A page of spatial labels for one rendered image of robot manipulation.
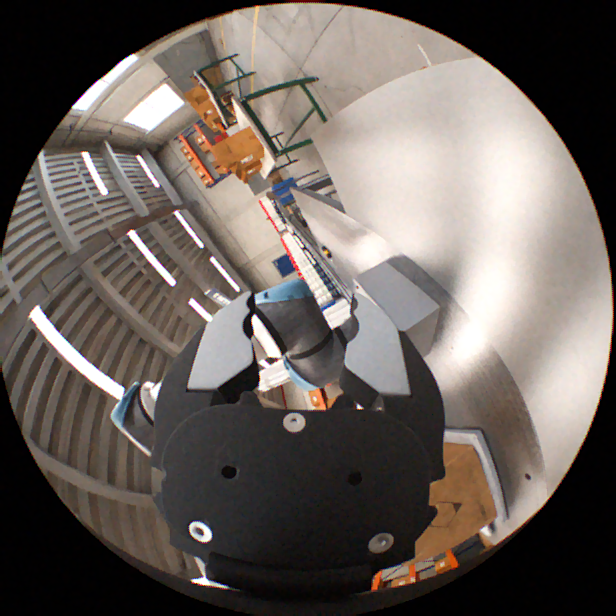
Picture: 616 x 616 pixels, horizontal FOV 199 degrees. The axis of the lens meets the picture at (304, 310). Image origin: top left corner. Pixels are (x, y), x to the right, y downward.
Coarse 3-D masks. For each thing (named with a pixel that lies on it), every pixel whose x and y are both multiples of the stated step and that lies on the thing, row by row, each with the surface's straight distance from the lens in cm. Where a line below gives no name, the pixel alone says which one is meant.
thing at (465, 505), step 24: (456, 456) 54; (456, 480) 55; (480, 480) 59; (432, 504) 56; (456, 504) 59; (480, 504) 63; (432, 528) 60; (456, 528) 63; (480, 528) 69; (432, 552) 67
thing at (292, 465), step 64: (192, 448) 6; (256, 448) 5; (320, 448) 5; (384, 448) 5; (192, 512) 6; (256, 512) 5; (320, 512) 5; (384, 512) 5; (256, 576) 5; (320, 576) 5
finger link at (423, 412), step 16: (400, 336) 9; (416, 352) 9; (416, 368) 8; (416, 384) 7; (432, 384) 8; (384, 400) 6; (400, 400) 7; (416, 400) 7; (432, 400) 7; (400, 416) 6; (416, 416) 7; (432, 416) 7; (416, 432) 6; (432, 432) 7; (432, 448) 6; (432, 464) 6; (352, 480) 6; (432, 480) 6
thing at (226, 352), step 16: (240, 304) 11; (224, 320) 10; (240, 320) 9; (208, 336) 9; (224, 336) 9; (240, 336) 8; (208, 352) 8; (224, 352) 8; (240, 352) 8; (192, 368) 8; (208, 368) 7; (224, 368) 7; (240, 368) 7; (256, 368) 8; (192, 384) 7; (208, 384) 7; (224, 384) 7; (240, 384) 7; (256, 384) 8; (224, 400) 7
